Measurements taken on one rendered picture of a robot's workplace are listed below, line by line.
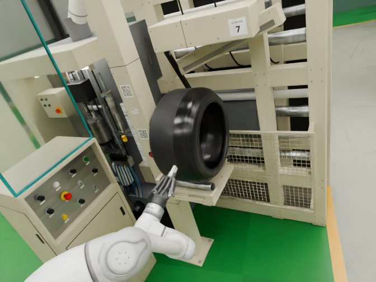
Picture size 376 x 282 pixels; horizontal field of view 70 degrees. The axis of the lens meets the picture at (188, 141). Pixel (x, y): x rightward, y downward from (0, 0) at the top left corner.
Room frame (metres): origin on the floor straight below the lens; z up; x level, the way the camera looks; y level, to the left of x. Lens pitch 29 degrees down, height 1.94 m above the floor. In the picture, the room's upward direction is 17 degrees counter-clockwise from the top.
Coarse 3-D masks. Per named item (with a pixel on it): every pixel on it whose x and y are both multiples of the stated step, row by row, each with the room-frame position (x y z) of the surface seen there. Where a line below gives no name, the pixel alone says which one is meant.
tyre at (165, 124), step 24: (168, 96) 1.42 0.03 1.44; (192, 96) 1.33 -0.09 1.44; (216, 96) 1.45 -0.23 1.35; (168, 120) 1.27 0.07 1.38; (192, 120) 1.22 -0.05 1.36; (216, 120) 1.61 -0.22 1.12; (168, 144) 1.21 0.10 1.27; (192, 144) 1.16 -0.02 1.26; (216, 144) 1.55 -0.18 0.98; (168, 168) 1.21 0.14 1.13; (192, 168) 1.15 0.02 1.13; (216, 168) 1.28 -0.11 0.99
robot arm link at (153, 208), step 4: (148, 204) 0.98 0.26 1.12; (152, 204) 0.97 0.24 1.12; (156, 204) 0.97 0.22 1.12; (148, 208) 0.96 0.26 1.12; (152, 208) 0.95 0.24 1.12; (156, 208) 0.95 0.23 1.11; (160, 208) 0.95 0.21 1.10; (144, 212) 0.95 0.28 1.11; (148, 212) 0.94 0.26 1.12; (152, 212) 0.93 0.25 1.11; (156, 212) 0.94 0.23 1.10; (160, 212) 0.94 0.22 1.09; (156, 216) 0.92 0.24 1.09; (160, 216) 0.93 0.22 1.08; (160, 220) 0.93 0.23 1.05
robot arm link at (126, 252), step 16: (96, 240) 0.48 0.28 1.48; (112, 240) 0.45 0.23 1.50; (128, 240) 0.44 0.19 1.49; (144, 240) 0.48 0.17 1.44; (96, 256) 0.44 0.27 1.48; (112, 256) 0.41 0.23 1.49; (128, 256) 0.41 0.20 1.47; (144, 256) 0.43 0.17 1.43; (96, 272) 0.41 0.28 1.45; (112, 272) 0.39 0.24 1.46; (128, 272) 0.39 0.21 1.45
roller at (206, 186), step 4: (176, 180) 1.37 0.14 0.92; (176, 184) 1.36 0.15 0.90; (180, 184) 1.34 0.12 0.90; (184, 184) 1.32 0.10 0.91; (188, 184) 1.31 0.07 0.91; (192, 184) 1.29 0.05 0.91; (196, 184) 1.28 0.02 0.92; (200, 184) 1.27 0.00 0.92; (204, 184) 1.25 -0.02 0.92; (208, 184) 1.24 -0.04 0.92; (212, 184) 1.23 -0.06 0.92; (200, 188) 1.26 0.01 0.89; (204, 188) 1.24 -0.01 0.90; (208, 188) 1.23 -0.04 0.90; (212, 188) 1.22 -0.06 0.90
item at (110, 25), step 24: (96, 0) 1.51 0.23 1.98; (96, 24) 1.54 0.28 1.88; (120, 24) 1.55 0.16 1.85; (120, 48) 1.50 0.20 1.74; (120, 72) 1.52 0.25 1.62; (144, 96) 1.54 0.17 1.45; (144, 120) 1.50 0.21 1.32; (144, 144) 1.54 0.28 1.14; (192, 216) 1.58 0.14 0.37; (192, 240) 1.50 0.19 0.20
